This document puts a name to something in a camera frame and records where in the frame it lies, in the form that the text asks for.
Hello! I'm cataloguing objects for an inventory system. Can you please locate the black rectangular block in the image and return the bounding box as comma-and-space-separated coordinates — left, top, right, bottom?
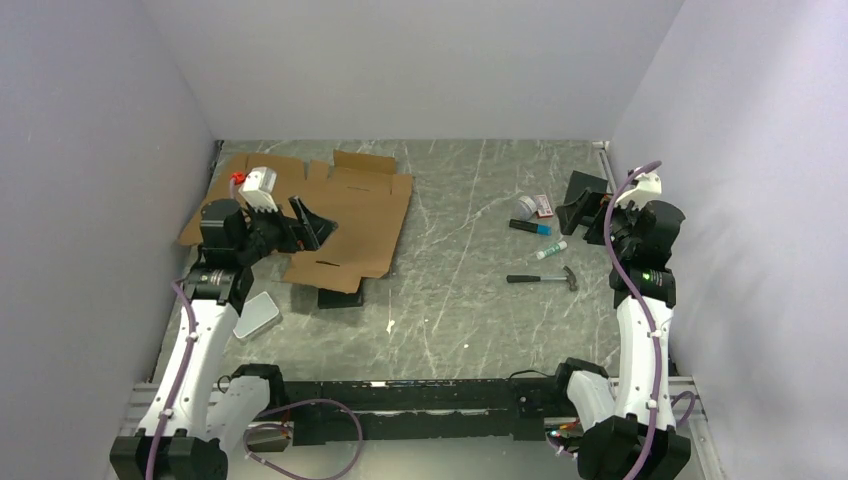
317, 286, 364, 310

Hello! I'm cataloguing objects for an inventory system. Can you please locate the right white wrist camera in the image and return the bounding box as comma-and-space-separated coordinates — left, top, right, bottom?
615, 172, 662, 210

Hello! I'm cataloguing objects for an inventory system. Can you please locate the black handled claw hammer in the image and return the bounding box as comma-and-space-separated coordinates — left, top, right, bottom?
505, 266, 579, 292

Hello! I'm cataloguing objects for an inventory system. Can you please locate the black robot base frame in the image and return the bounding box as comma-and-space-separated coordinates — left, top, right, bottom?
253, 376, 577, 446

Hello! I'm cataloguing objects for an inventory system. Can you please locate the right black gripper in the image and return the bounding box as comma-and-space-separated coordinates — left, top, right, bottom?
556, 187, 647, 256

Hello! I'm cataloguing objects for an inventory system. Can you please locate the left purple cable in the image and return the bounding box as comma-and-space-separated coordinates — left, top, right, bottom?
242, 398, 365, 480

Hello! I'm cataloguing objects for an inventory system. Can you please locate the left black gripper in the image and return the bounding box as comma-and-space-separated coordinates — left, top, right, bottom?
236, 196, 337, 265

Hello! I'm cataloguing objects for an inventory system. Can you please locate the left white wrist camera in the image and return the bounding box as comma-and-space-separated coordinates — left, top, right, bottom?
229, 166, 279, 213

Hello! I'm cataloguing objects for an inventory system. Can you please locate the white green glue stick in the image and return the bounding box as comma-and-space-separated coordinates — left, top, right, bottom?
535, 240, 568, 260

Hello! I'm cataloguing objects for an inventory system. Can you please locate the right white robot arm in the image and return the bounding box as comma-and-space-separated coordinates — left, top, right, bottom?
550, 190, 692, 479

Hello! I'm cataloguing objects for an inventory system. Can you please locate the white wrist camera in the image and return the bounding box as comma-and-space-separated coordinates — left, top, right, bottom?
229, 166, 279, 213
615, 172, 662, 210

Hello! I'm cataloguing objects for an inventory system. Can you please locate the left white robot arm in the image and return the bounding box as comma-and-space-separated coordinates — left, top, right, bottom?
109, 196, 337, 479

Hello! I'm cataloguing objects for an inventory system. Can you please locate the silver metal tin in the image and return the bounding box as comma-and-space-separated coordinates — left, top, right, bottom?
233, 291, 280, 340

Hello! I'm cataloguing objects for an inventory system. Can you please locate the black square box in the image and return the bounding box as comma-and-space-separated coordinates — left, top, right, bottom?
563, 170, 608, 205

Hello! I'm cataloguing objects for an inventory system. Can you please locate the black blue marker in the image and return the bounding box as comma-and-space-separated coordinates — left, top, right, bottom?
508, 219, 551, 236

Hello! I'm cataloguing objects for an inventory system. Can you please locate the brown cardboard box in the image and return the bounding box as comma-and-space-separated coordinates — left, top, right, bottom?
201, 150, 413, 293

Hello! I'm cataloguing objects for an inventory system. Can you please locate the small red white card box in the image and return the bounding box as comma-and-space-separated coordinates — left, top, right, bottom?
534, 194, 554, 218

